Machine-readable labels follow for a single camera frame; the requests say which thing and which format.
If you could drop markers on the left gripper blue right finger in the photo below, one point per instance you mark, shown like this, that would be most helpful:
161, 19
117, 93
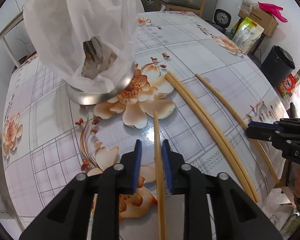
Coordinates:
172, 162

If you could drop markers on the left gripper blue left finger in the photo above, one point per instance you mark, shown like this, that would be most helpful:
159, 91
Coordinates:
129, 177

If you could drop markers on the bamboo chopstick three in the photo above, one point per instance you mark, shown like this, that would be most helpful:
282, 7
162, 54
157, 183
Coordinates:
218, 136

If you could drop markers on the bamboo chopstick one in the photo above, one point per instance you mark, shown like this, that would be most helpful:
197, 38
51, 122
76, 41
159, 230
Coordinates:
159, 178

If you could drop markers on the red snack packet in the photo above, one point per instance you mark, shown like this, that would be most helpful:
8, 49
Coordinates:
287, 85

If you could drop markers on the black trash bin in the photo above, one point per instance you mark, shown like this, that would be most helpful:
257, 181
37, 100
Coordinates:
277, 65

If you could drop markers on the floral plastic tablecloth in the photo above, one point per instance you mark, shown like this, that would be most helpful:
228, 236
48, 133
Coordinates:
48, 139

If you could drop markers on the yellow green rice bag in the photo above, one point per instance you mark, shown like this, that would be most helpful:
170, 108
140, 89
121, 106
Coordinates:
247, 34

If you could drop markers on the cardboard box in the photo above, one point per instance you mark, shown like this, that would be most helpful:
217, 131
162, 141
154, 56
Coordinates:
265, 20

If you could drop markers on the pink plastic bag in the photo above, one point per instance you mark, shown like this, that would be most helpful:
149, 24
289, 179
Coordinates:
273, 10

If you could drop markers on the black white rice cooker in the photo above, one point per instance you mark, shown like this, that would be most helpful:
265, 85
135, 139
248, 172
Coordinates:
221, 20

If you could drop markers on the wooden chair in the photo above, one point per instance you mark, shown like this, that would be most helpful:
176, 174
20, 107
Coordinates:
184, 5

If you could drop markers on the white desk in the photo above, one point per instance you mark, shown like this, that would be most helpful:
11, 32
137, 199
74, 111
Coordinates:
12, 25

